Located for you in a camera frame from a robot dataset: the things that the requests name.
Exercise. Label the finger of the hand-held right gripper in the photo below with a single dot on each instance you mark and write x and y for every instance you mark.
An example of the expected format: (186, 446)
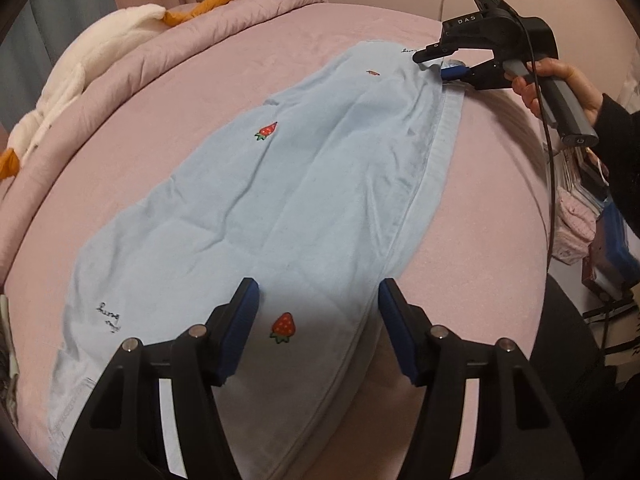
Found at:
(452, 72)
(432, 54)

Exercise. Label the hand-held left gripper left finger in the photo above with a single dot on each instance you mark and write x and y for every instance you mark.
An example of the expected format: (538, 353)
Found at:
(240, 332)

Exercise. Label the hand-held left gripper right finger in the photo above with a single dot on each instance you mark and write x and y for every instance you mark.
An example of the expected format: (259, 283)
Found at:
(400, 332)

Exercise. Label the light blue pants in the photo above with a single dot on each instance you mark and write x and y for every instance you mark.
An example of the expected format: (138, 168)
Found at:
(280, 200)

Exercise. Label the person's right forearm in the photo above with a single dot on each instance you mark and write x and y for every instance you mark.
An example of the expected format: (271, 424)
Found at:
(622, 160)

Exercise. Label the person's right hand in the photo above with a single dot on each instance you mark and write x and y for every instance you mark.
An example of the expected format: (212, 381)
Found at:
(575, 80)

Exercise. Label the stack of books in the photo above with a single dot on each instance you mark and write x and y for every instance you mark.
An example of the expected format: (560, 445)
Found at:
(582, 170)

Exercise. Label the pink cloth bag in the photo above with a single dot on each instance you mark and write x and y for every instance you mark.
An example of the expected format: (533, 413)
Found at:
(575, 225)

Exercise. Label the pink bed sheet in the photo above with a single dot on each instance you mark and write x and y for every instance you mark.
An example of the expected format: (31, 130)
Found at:
(150, 125)

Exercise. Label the blue box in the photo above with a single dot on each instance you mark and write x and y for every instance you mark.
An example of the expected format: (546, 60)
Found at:
(617, 245)

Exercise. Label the pink quilt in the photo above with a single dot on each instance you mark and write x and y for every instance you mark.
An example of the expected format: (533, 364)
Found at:
(200, 17)

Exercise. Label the plaid pillow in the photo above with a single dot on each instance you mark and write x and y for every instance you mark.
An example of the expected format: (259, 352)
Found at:
(6, 365)

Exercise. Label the white goose plush toy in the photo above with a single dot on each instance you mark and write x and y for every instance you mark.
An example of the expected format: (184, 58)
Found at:
(110, 30)

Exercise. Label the blue-grey curtain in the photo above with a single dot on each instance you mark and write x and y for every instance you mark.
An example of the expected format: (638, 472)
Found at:
(45, 35)

